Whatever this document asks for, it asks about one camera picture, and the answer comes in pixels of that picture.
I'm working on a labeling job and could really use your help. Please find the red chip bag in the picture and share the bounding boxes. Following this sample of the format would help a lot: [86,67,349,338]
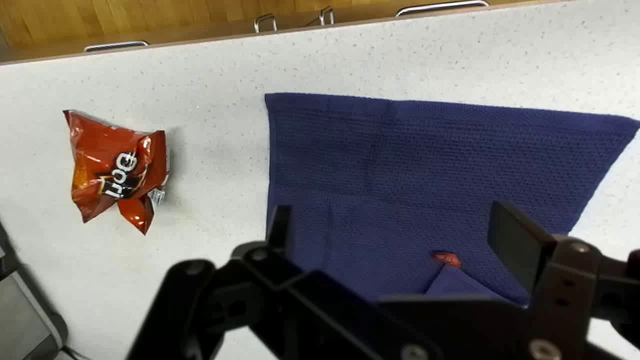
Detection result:
[63,110,169,233]

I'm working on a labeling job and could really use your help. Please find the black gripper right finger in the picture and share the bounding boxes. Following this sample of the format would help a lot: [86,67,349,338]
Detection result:
[487,202,640,360]

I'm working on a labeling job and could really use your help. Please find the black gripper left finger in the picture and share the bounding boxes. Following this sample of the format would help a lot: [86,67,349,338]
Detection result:
[125,204,376,360]

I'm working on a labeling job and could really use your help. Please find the dark blue cloth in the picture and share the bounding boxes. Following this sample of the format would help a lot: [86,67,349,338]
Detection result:
[265,93,638,304]

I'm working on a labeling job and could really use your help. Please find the silver drawer handle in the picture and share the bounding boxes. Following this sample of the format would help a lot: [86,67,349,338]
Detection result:
[311,7,335,26]
[393,0,490,18]
[83,39,149,53]
[252,14,277,33]

